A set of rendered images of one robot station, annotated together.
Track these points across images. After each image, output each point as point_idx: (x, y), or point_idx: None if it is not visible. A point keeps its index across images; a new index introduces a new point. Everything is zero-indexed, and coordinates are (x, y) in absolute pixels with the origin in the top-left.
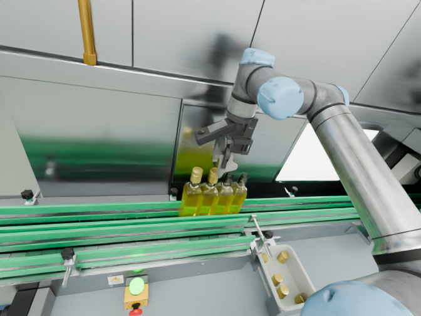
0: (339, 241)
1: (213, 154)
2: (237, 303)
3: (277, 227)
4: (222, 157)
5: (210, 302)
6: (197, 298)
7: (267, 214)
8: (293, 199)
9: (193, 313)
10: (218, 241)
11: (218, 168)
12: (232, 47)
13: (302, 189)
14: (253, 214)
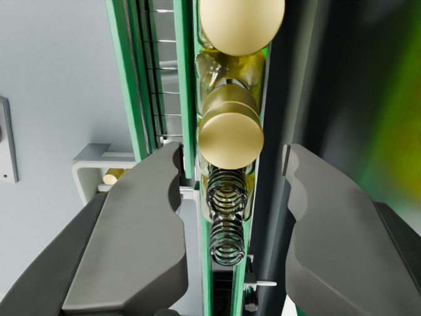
0: (197, 282)
1: (336, 175)
2: (106, 100)
3: (199, 221)
4: (84, 281)
5: (104, 51)
6: (109, 26)
7: (201, 224)
8: (238, 283)
9: (84, 14)
10: (120, 83)
11: (156, 169)
12: None
13: (279, 301)
14: (198, 194)
